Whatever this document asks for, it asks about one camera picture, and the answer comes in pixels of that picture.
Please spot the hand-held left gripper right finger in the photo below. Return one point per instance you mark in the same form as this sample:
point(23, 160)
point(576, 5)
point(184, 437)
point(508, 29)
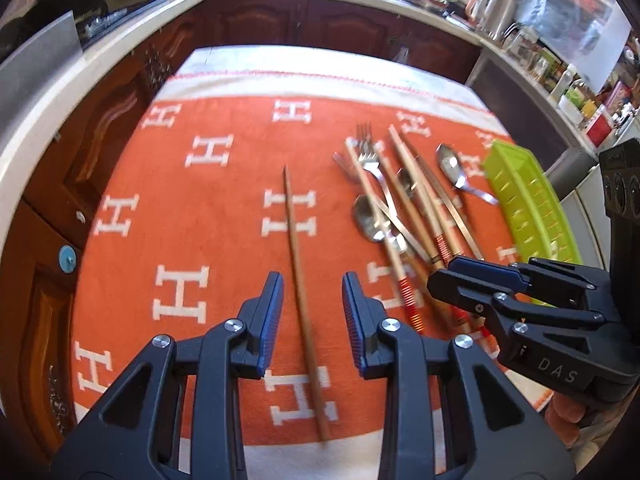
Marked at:
point(350, 320)

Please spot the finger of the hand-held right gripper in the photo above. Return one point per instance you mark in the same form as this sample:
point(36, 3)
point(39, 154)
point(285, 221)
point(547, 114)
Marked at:
point(465, 282)
point(565, 275)

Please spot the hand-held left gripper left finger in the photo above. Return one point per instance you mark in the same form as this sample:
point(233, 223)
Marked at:
point(272, 325)

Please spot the steel chopstick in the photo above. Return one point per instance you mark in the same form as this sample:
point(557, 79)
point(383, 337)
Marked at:
point(452, 210)

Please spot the green plastic tray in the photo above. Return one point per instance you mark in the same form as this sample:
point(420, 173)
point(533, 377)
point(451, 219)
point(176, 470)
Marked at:
point(530, 200)

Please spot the light chopstick red striped end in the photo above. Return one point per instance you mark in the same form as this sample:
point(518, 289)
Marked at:
point(380, 225)
point(420, 200)
point(440, 200)

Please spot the small steel spoon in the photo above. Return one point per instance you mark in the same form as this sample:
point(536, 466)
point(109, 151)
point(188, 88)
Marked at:
point(406, 182)

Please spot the large steel spoon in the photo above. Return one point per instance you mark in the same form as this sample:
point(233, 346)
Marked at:
point(451, 165)

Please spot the steel fork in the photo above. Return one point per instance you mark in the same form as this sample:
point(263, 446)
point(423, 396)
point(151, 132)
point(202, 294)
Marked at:
point(365, 135)
point(371, 164)
point(345, 165)

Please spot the person's right hand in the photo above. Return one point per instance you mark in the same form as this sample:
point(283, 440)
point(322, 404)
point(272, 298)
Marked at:
point(565, 417)

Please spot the orange printed blanket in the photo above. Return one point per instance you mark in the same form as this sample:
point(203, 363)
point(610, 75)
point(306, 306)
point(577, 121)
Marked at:
point(225, 260)

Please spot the red label box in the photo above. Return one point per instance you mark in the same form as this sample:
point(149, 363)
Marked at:
point(600, 127)

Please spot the grey shelf cabinet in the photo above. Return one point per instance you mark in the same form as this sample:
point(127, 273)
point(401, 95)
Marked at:
point(515, 105)

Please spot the white plastic bottle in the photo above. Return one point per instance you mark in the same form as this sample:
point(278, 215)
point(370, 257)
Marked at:
point(561, 85)

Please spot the blue round sticker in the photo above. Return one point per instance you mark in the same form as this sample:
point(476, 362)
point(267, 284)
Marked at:
point(66, 259)

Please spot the glass jar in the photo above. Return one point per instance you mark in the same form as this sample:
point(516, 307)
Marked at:
point(520, 47)

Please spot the clear plastic bag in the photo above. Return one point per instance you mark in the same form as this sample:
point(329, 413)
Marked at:
point(575, 15)

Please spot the white table cover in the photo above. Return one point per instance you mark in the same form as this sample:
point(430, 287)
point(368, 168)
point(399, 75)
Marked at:
point(300, 60)

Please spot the dark wooden base cabinets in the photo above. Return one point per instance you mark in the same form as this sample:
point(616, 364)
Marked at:
point(250, 20)

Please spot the black gas stove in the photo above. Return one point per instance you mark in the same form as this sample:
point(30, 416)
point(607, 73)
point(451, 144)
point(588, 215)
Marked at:
point(115, 17)

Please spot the grey metal panel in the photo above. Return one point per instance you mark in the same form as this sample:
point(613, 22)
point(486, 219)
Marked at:
point(40, 65)

